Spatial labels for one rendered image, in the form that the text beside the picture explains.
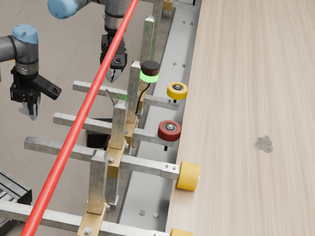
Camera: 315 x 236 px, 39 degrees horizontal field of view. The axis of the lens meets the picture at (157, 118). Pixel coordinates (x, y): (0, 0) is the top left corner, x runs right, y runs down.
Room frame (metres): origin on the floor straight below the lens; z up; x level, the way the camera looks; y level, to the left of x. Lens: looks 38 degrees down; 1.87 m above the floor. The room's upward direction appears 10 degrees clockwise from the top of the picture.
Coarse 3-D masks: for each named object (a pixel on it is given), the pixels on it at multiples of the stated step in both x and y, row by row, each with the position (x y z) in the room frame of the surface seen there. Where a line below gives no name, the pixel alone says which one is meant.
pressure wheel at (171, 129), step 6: (168, 120) 1.21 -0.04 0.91; (162, 126) 1.17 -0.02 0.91; (168, 126) 1.17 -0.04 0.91; (174, 126) 1.19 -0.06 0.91; (180, 126) 1.19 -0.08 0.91; (162, 132) 1.15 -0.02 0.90; (168, 132) 1.15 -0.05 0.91; (174, 132) 1.15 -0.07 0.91; (180, 132) 1.17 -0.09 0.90; (162, 138) 1.14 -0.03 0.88; (168, 138) 1.14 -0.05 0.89; (174, 138) 1.14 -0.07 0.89
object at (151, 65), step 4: (148, 60) 1.24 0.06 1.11; (144, 64) 1.22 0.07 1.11; (148, 64) 1.22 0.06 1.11; (152, 64) 1.23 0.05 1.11; (156, 64) 1.23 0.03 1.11; (148, 68) 1.20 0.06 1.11; (152, 68) 1.20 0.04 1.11; (156, 68) 1.20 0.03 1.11; (152, 76) 1.20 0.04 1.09; (140, 80) 1.21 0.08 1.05; (140, 96) 1.22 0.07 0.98; (136, 108) 1.22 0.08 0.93; (136, 112) 1.22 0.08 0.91
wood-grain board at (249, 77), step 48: (240, 0) 2.41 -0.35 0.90; (288, 0) 2.53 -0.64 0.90; (240, 48) 1.84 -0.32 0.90; (288, 48) 1.93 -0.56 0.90; (192, 96) 1.39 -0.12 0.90; (240, 96) 1.45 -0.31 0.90; (288, 96) 1.51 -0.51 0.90; (192, 144) 1.11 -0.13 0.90; (240, 144) 1.16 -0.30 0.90; (288, 144) 1.20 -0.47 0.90; (192, 192) 0.90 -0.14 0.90; (240, 192) 0.93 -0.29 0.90; (288, 192) 0.97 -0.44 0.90
